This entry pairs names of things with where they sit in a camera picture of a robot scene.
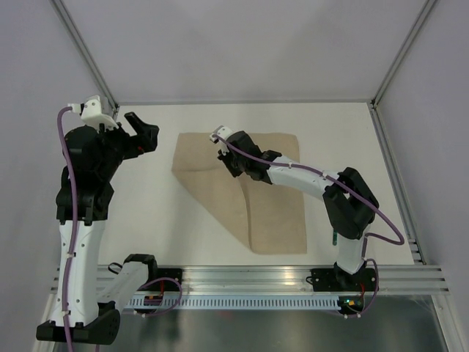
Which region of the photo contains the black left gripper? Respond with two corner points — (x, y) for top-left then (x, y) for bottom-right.
(94, 111), (158, 179)

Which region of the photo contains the beige cloth napkin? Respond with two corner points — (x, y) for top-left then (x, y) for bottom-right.
(171, 133), (307, 255)

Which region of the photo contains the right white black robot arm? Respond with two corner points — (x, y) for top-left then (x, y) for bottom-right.
(210, 126), (379, 290)

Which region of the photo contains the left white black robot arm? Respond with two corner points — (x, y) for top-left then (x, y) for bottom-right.
(36, 112), (160, 348)

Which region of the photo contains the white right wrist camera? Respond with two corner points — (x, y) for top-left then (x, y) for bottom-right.
(209, 125), (233, 144)

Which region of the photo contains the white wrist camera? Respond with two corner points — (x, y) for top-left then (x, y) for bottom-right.
(67, 95), (119, 131)
(209, 125), (233, 144)

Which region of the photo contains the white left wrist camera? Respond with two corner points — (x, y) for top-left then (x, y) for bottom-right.
(67, 95), (119, 131)

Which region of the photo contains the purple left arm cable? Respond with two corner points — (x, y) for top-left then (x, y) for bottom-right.
(58, 106), (80, 352)

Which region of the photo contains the left aluminium frame post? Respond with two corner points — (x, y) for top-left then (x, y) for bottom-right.
(49, 0), (119, 112)

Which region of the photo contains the aluminium frame post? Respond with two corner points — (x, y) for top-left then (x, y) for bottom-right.
(369, 0), (439, 109)
(49, 0), (119, 112)

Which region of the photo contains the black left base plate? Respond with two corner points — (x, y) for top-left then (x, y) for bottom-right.
(156, 268), (183, 292)

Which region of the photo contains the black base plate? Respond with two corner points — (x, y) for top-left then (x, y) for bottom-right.
(306, 267), (377, 293)
(156, 268), (183, 292)

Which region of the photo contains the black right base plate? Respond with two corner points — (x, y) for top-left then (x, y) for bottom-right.
(306, 267), (377, 293)

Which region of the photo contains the right aluminium side rail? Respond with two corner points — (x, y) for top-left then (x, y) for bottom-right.
(368, 103), (426, 265)

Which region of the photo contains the white slotted cable duct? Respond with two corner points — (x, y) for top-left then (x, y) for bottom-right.
(128, 295), (341, 311)

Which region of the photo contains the aluminium front mounting rail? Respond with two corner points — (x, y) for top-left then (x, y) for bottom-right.
(182, 265), (449, 296)

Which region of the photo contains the right aluminium frame post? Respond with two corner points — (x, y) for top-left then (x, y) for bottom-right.
(369, 0), (439, 109)

